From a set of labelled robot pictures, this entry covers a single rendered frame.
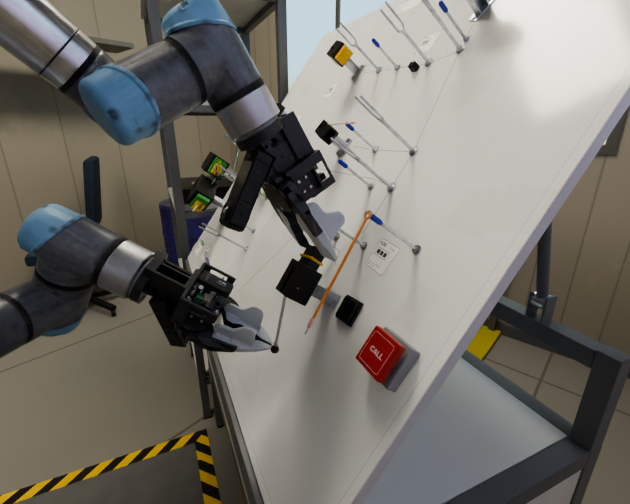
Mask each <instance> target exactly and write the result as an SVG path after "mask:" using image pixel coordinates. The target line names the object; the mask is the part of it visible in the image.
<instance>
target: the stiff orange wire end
mask: <svg viewBox="0 0 630 504"><path fill-rule="evenodd" d="M368 213H370V214H369V216H368V217H366V216H367V214H364V218H365V219H364V221H363V223H362V224H361V226H360V228H359V230H358V232H357V234H356V236H355V238H354V239H353V241H352V243H351V245H350V247H349V249H348V251H347V253H346V255H345V256H344V258H343V260H342V262H341V264H340V266H339V268H338V270H337V272H336V273H335V275H334V277H333V279H332V281H331V283H330V285H329V287H328V288H327V290H326V292H325V294H324V296H323V298H322V300H321V302H320V304H319V305H318V307H317V309H316V311H315V313H314V315H313V317H312V318H311V319H310V321H309V323H308V325H307V329H306V331H305V334H306V333H307V331H308V330H309V328H311V327H312V325H313V323H314V321H315V318H316V316H317V314H318V312H319V310H320V308H321V306H322V305H323V303H324V301H325V299H326V297H327V295H328V293H329V291H330V289H331V288H332V286H333V284H334V282H335V280H336V278H337V276H338V274H339V272H340V271H341V269H342V267H343V265H344V263H345V261H346V259H347V257H348V255H349V254H350V252H351V250H352V248H353V246H354V244H355V242H356V240H357V239H358V237H359V235H360V233H361V231H362V229H363V227H364V225H365V223H366V222H367V220H368V219H370V218H371V216H372V211H371V210H368Z"/></svg>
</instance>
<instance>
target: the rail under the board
mask: <svg viewBox="0 0 630 504"><path fill-rule="evenodd" d="M185 265H186V270H187V271H189V272H191V273H192V271H191V268H190V265H189V261H188V259H185ZM208 353H209V357H210V360H211V364H212V368H213V371H214V375H215V379H216V382H217V386H218V389H219V393H220V397H221V400H222V404H223V408H224V411H225V415H226V419H227V422H228V426H229V429H230V433H231V437H232V440H233V444H234V448H235V451H236V455H237V459H238V462H239V466H240V469H241V473H242V477H243V480H244V484H245V488H246V491H247V495H248V499H249V502H250V504H264V501H263V498H262V495H261V492H260V488H259V485H258V482H257V479H256V476H255V472H254V469H253V466H252V463H251V460H250V456H249V453H248V450H247V447H246V444H245V440H244V437H243V434H242V431H241V428H240V424H239V421H238V418H237V415H236V412H235V408H234V405H233V402H232V399H231V396H230V392H229V389H228V386H227V383H226V380H225V376H224V373H223V370H222V367H221V364H220V360H219V357H218V354H217V352H216V351H209V350H208Z"/></svg>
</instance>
